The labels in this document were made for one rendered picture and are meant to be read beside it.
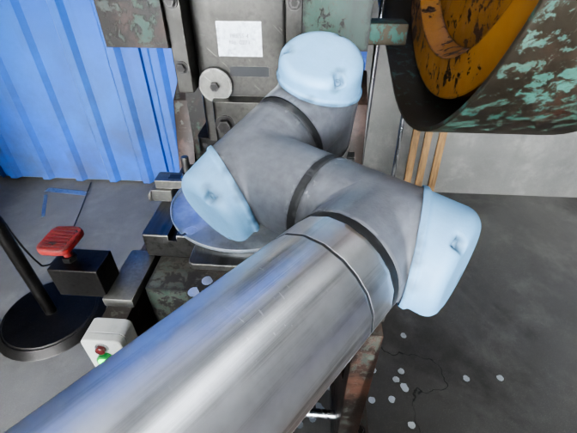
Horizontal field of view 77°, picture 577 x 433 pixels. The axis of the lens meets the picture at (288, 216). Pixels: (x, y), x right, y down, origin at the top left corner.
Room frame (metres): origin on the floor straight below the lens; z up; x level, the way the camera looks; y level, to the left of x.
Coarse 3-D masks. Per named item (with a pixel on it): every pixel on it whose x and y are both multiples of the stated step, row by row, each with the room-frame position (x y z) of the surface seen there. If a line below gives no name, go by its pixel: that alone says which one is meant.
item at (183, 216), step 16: (176, 208) 0.56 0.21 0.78; (192, 208) 0.56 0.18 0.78; (176, 224) 0.51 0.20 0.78; (192, 224) 0.51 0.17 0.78; (208, 224) 0.51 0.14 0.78; (192, 240) 0.46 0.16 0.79; (208, 240) 0.47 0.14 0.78; (224, 240) 0.47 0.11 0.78; (256, 240) 0.47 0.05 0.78; (272, 240) 0.47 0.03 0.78
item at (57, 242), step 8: (56, 232) 0.51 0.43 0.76; (64, 232) 0.51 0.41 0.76; (72, 232) 0.51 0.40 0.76; (80, 232) 0.51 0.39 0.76; (48, 240) 0.49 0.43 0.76; (56, 240) 0.49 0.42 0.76; (64, 240) 0.49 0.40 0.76; (72, 240) 0.49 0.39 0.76; (40, 248) 0.47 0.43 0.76; (48, 248) 0.47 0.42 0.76; (56, 248) 0.47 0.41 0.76; (64, 248) 0.47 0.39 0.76; (72, 248) 0.48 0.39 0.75; (64, 256) 0.49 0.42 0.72
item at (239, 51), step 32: (192, 0) 0.62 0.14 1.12; (224, 0) 0.62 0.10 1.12; (256, 0) 0.62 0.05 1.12; (224, 32) 0.62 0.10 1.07; (256, 32) 0.62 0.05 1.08; (224, 64) 0.62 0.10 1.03; (256, 64) 0.62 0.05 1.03; (224, 96) 0.61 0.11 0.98; (256, 96) 0.62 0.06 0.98; (224, 128) 0.58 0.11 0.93
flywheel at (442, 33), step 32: (416, 0) 0.89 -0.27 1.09; (448, 0) 0.78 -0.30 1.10; (480, 0) 0.63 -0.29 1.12; (512, 0) 0.45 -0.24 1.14; (416, 32) 0.83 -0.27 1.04; (448, 32) 0.74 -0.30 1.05; (480, 32) 0.60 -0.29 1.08; (512, 32) 0.43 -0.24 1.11; (448, 64) 0.60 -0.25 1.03; (480, 64) 0.48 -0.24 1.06; (448, 96) 0.56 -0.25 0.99
